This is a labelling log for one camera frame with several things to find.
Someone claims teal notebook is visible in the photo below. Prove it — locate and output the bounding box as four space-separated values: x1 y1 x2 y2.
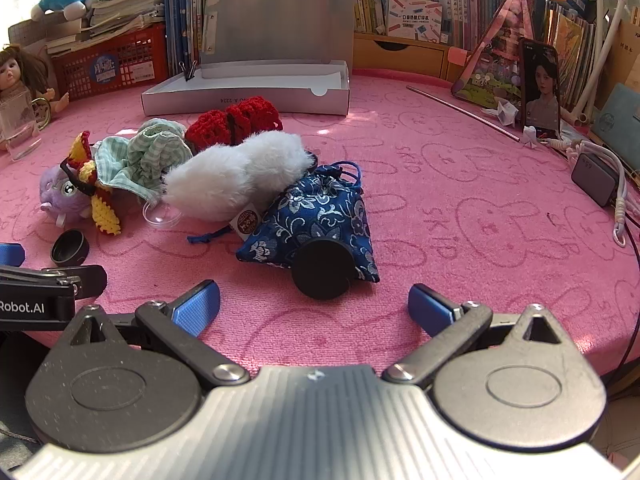
589 82 640 149

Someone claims thin metal rod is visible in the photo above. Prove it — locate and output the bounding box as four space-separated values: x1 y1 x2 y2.
405 84 521 145

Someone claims white cable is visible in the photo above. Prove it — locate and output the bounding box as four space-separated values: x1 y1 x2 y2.
542 137 632 247

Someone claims white fluffy plush toy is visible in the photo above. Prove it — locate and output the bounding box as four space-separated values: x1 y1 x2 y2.
161 131 319 242

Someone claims grey power adapter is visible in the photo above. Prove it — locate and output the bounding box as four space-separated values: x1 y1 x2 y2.
570 152 624 207

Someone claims red plastic crate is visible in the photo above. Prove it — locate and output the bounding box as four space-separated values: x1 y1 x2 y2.
51 22 169 102

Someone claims pink picture box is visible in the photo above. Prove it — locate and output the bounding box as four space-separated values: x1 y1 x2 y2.
450 0 537 112

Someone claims row of upright books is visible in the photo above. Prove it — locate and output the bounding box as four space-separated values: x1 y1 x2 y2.
165 0 601 68

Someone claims pink rabbit print mat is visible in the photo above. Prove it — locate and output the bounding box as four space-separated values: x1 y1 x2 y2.
0 67 640 377

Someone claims black round lid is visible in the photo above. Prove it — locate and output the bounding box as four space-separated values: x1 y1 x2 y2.
291 239 354 301

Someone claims red crocheted pouch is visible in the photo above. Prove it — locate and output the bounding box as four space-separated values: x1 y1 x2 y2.
184 97 284 154

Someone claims stack of worn books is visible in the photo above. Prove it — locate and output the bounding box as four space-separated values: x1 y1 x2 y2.
45 0 169 54

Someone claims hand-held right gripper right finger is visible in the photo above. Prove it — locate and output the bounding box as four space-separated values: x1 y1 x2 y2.
381 283 587 387

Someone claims black round cap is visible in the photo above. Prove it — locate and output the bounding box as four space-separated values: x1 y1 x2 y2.
50 229 91 267

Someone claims brown-haired doll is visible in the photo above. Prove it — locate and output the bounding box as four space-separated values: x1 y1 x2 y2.
0 44 71 122

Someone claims silver storage box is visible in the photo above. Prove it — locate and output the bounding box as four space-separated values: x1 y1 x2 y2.
141 0 351 117

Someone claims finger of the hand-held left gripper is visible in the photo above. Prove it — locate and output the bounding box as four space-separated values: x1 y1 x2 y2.
0 264 108 297
0 242 26 267

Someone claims black smartphone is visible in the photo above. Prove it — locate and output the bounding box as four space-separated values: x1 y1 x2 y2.
517 37 561 139

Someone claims clear acrylic stand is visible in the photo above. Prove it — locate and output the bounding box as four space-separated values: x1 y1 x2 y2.
0 85 44 162

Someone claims clear plastic dish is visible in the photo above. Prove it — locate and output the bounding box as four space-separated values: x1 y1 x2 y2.
142 198 184 229

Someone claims wooden drawer organizer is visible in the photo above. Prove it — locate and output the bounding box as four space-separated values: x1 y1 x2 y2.
352 31 482 81

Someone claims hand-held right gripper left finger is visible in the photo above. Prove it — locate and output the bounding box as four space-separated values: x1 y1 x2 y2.
60 280 252 388

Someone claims purple fluffy plush toy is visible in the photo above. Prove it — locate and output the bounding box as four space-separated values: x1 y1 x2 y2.
39 162 94 229

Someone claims yellow red crochet toy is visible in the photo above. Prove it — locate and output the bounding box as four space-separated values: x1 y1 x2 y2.
60 131 123 236

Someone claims white colourful printed box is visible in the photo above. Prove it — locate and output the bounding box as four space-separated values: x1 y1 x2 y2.
383 0 445 44

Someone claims green striped cloth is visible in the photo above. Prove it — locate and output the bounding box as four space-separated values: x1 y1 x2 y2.
94 118 194 197

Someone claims blue floral drawstring pouch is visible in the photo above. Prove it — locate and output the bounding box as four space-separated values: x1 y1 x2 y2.
187 160 381 284

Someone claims white pipe rack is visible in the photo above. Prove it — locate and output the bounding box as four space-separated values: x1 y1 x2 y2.
570 0 640 127

